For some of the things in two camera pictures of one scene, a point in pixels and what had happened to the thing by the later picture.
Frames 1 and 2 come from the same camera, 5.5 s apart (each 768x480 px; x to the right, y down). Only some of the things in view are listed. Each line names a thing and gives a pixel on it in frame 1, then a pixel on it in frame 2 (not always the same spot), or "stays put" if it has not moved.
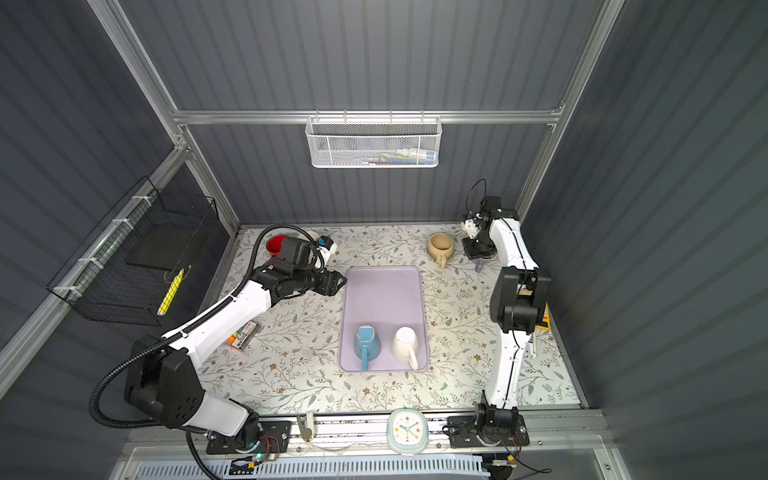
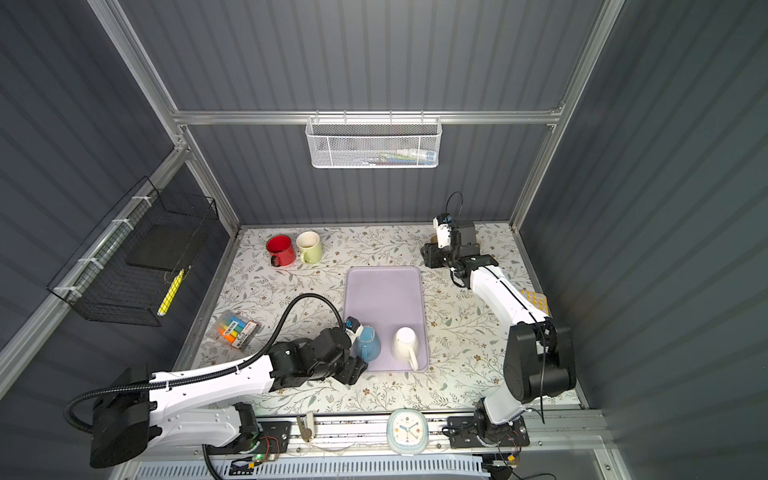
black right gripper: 472,253 → 432,255
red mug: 274,244 stays put
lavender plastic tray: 387,298 stays put
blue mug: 366,345 stays put
